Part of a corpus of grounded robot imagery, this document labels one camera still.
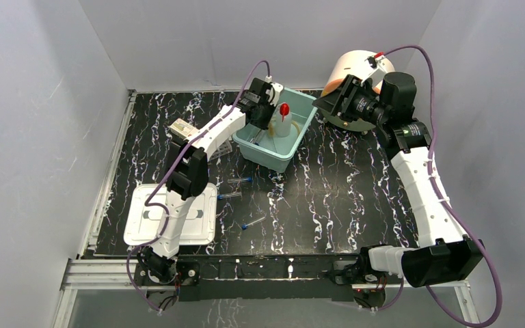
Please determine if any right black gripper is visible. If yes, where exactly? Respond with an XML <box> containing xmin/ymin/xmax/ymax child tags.
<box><xmin>311</xmin><ymin>74</ymin><xmax>388</xmax><ymax>127</ymax></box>

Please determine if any red-cap wash bottle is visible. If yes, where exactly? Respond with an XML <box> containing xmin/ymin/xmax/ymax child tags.
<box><xmin>273</xmin><ymin>102</ymin><xmax>292</xmax><ymax>137</ymax></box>

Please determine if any blue-base funnel tube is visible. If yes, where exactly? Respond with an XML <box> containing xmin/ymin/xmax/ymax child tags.
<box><xmin>250</xmin><ymin>130</ymin><xmax>267</xmax><ymax>146</ymax></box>

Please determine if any small white red box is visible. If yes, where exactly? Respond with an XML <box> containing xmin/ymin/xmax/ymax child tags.
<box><xmin>169</xmin><ymin>118</ymin><xmax>199</xmax><ymax>139</ymax></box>

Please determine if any tan rubber tubing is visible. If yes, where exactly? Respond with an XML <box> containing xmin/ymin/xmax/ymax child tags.
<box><xmin>267</xmin><ymin>121</ymin><xmax>301</xmax><ymax>142</ymax></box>

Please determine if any clear test tube rack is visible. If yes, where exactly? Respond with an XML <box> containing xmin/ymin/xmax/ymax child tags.
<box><xmin>208</xmin><ymin>139</ymin><xmax>232</xmax><ymax>161</ymax></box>

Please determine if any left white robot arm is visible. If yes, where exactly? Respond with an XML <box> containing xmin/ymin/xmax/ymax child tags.
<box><xmin>131</xmin><ymin>77</ymin><xmax>284</xmax><ymax>284</ymax></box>

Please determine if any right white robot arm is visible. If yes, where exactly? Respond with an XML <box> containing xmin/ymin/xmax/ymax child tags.
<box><xmin>312</xmin><ymin>72</ymin><xmax>483</xmax><ymax>287</ymax></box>

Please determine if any round orange yellow drawer cabinet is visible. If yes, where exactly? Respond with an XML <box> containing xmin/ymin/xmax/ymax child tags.
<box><xmin>320</xmin><ymin>50</ymin><xmax>395</xmax><ymax>135</ymax></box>

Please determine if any light teal plastic bin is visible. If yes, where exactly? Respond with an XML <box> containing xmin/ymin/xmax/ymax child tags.
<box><xmin>232</xmin><ymin>88</ymin><xmax>317</xmax><ymax>173</ymax></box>

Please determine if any blue-cap test tube middle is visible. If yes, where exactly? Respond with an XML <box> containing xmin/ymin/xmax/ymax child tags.
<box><xmin>217</xmin><ymin>191</ymin><xmax>242</xmax><ymax>200</ymax></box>

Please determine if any blue-cap test tube lower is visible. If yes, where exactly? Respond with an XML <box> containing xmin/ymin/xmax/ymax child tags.
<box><xmin>241</xmin><ymin>217</ymin><xmax>266</xmax><ymax>230</ymax></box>

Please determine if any white bin lid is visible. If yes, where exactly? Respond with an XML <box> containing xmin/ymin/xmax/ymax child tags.
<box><xmin>123</xmin><ymin>183</ymin><xmax>218</xmax><ymax>250</ymax></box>

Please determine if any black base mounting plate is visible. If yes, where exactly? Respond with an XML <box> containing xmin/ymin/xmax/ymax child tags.
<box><xmin>172</xmin><ymin>256</ymin><xmax>388</xmax><ymax>303</ymax></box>

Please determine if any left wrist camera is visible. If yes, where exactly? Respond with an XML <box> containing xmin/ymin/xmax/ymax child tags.
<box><xmin>268</xmin><ymin>82</ymin><xmax>284</xmax><ymax>107</ymax></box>

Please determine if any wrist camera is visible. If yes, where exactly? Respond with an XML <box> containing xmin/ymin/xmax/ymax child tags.
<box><xmin>268</xmin><ymin>82</ymin><xmax>284</xmax><ymax>107</ymax></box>
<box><xmin>362</xmin><ymin>52</ymin><xmax>388</xmax><ymax>89</ymax></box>

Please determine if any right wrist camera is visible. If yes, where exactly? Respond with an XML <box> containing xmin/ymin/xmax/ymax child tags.
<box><xmin>362</xmin><ymin>52</ymin><xmax>388</xmax><ymax>89</ymax></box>

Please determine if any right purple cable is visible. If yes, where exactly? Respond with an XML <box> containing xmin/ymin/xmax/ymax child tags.
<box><xmin>382</xmin><ymin>44</ymin><xmax>503</xmax><ymax>328</ymax></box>

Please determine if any purple cable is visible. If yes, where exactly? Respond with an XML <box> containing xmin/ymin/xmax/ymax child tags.
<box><xmin>125</xmin><ymin>59</ymin><xmax>271</xmax><ymax>313</ymax></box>
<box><xmin>382</xmin><ymin>44</ymin><xmax>503</xmax><ymax>328</ymax></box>

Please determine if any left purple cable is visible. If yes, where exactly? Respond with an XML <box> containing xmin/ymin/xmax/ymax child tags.
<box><xmin>125</xmin><ymin>59</ymin><xmax>271</xmax><ymax>313</ymax></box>

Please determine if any aluminium frame rail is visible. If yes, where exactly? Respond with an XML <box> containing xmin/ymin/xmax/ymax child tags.
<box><xmin>54</xmin><ymin>258</ymin><xmax>481</xmax><ymax>328</ymax></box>

